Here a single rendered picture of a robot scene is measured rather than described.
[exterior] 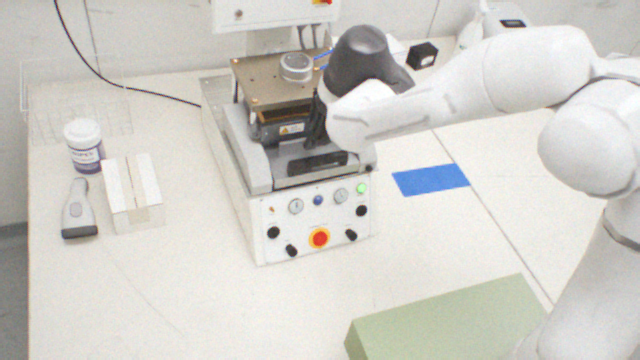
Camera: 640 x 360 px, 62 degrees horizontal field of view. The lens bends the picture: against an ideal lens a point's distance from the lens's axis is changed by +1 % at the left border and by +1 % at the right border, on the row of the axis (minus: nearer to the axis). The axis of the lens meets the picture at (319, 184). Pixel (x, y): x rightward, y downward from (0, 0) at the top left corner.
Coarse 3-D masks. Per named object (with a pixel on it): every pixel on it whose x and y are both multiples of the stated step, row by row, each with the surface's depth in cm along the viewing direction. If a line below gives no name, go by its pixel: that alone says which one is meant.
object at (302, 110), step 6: (282, 108) 124; (288, 108) 124; (294, 108) 125; (300, 108) 125; (306, 108) 125; (258, 114) 124; (264, 114) 122; (270, 114) 122; (276, 114) 122; (282, 114) 123; (288, 114) 123; (294, 114) 123; (300, 114) 124; (306, 114) 124; (258, 120) 125; (264, 120) 121; (270, 120) 121
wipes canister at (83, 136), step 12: (84, 120) 135; (72, 132) 132; (84, 132) 132; (96, 132) 134; (72, 144) 133; (84, 144) 133; (96, 144) 136; (72, 156) 137; (84, 156) 136; (96, 156) 138; (84, 168) 139; (96, 168) 140
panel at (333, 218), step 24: (288, 192) 125; (312, 192) 128; (360, 192) 133; (264, 216) 125; (288, 216) 127; (312, 216) 130; (336, 216) 133; (360, 216) 136; (264, 240) 127; (288, 240) 130; (312, 240) 133; (336, 240) 136; (264, 264) 130
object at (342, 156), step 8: (336, 152) 124; (344, 152) 124; (296, 160) 120; (304, 160) 120; (312, 160) 121; (320, 160) 122; (328, 160) 123; (336, 160) 124; (344, 160) 125; (288, 168) 121; (296, 168) 120; (304, 168) 121
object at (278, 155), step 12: (276, 144) 129; (288, 144) 124; (300, 144) 125; (276, 156) 126; (288, 156) 126; (300, 156) 127; (276, 168) 123; (312, 168) 125; (324, 168) 125; (336, 168) 126; (348, 168) 128; (276, 180) 121; (288, 180) 122; (300, 180) 124
